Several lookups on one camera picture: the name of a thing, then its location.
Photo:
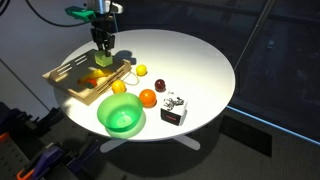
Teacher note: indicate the orange toy orange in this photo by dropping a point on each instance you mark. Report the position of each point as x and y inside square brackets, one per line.
[147, 97]

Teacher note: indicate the black white patterned cube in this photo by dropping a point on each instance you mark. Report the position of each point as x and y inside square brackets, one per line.
[173, 108]

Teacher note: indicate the white table pedestal base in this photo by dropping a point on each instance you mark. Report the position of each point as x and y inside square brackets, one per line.
[190, 142]

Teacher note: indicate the translucent green plastic bowl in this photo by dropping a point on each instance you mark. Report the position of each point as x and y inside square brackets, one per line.
[120, 111]

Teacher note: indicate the yellow-orange round toy fruit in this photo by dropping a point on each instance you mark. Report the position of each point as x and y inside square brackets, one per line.
[118, 86]

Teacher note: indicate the dark blue clamp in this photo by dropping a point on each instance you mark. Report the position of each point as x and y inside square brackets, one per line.
[83, 156]

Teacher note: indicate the white black Franka robot arm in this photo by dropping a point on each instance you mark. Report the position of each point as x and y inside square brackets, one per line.
[100, 5]

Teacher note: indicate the yellow toy banana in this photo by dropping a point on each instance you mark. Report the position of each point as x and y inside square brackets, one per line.
[96, 74]

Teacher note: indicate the black perforated breadboard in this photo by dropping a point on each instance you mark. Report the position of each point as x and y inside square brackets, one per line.
[10, 161]

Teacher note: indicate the slatted wooden tray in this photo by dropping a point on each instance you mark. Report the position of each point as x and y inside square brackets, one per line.
[66, 80]

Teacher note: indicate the light green block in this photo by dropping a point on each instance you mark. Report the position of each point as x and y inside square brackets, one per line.
[103, 60]

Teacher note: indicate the red toy tomato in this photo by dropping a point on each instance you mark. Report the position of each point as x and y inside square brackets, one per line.
[91, 83]

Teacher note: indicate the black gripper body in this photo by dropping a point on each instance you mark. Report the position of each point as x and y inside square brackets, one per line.
[102, 29]

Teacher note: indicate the yellow toy lemon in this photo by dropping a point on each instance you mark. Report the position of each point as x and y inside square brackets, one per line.
[141, 70]

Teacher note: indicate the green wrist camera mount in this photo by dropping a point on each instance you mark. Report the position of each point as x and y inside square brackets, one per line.
[80, 13]

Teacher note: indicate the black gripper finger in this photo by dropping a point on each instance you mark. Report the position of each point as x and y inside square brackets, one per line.
[98, 45]
[109, 46]

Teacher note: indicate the dark red toy plum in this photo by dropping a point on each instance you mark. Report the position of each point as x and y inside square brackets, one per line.
[160, 85]

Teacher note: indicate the purple clamp with orange tip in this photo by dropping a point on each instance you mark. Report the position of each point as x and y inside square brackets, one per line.
[45, 160]

